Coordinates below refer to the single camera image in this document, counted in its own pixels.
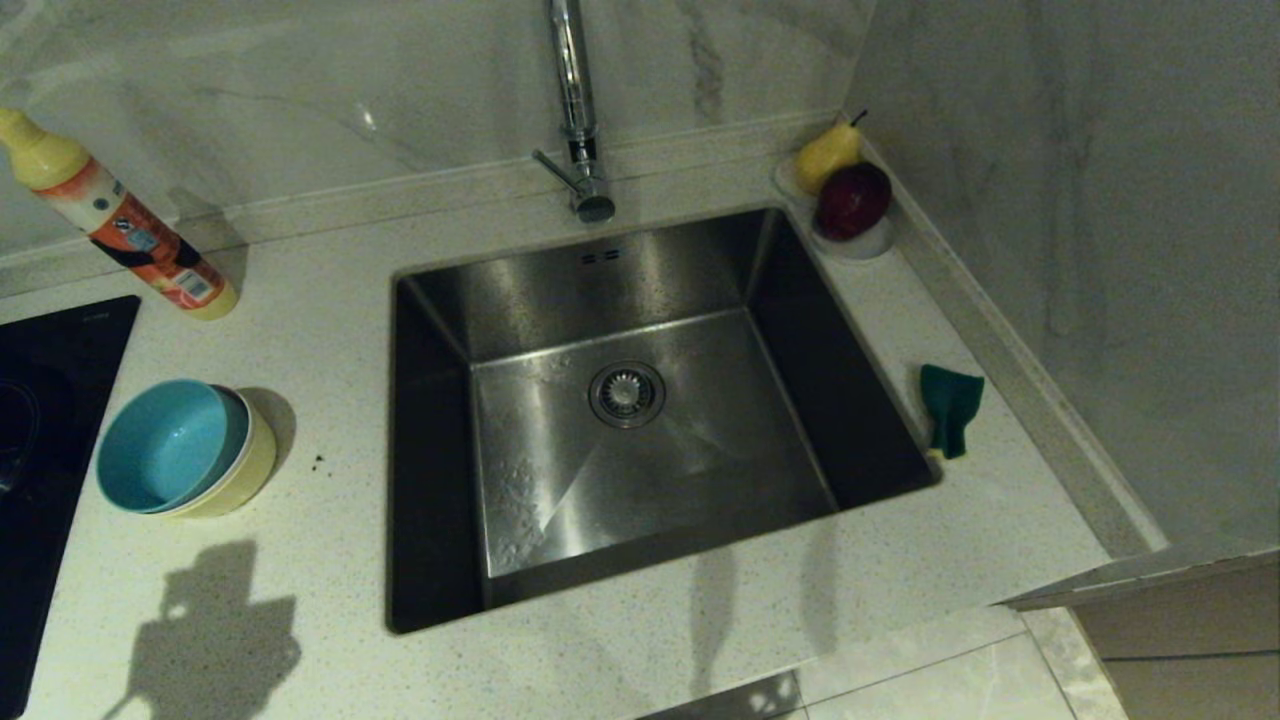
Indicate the chrome faucet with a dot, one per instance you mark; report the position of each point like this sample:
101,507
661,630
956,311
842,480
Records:
575,90

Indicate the green and yellow sponge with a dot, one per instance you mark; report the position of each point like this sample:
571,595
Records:
950,400

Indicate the yellow plastic bowl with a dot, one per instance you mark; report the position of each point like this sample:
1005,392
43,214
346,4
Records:
262,460

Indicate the pink plastic bowl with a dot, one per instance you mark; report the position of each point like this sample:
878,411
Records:
250,440

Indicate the blue plastic bowl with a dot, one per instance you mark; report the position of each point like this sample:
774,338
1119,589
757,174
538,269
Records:
170,445

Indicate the orange label dish soap bottle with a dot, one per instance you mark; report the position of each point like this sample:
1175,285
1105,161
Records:
125,235

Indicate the stainless steel sink basin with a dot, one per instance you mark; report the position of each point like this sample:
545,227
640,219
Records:
700,460

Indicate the round metal drain strainer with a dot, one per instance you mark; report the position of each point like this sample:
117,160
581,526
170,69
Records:
626,393

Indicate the small white dish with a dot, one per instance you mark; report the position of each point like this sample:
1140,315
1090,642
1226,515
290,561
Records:
868,247

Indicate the dark red apple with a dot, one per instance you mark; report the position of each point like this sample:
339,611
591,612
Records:
855,200

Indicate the yellow pear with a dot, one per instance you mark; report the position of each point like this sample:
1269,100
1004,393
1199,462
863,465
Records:
828,153

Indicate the black induction cooktop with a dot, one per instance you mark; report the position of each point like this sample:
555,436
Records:
40,450

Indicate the beige wooden cabinet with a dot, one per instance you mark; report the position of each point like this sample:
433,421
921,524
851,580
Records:
1190,640

